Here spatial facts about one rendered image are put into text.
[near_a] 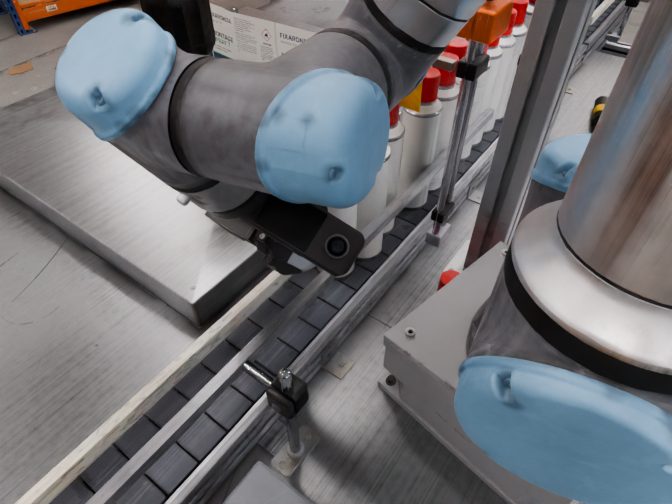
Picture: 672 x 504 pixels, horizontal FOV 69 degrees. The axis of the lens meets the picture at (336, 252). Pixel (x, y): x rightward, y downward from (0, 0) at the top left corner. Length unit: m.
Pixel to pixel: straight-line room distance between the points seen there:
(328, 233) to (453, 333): 0.18
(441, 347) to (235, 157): 0.32
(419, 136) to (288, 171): 0.42
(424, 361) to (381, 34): 0.31
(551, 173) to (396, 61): 0.13
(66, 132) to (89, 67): 0.71
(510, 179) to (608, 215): 0.42
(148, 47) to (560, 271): 0.24
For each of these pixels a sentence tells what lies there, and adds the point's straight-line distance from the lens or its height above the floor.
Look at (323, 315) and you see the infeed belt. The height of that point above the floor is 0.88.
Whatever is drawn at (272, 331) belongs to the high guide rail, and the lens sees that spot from 0.49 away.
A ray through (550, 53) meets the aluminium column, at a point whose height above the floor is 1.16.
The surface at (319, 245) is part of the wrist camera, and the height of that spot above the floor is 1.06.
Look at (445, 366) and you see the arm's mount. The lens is 0.50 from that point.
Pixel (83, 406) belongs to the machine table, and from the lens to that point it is 0.66.
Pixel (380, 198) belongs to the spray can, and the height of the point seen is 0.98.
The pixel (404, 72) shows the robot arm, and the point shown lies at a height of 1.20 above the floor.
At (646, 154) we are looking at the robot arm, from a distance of 0.20.
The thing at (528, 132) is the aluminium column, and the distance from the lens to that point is 0.58.
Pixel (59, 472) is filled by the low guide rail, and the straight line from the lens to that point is 0.53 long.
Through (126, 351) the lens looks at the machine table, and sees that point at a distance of 0.68.
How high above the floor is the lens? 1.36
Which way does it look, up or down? 46 degrees down
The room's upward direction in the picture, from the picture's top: straight up
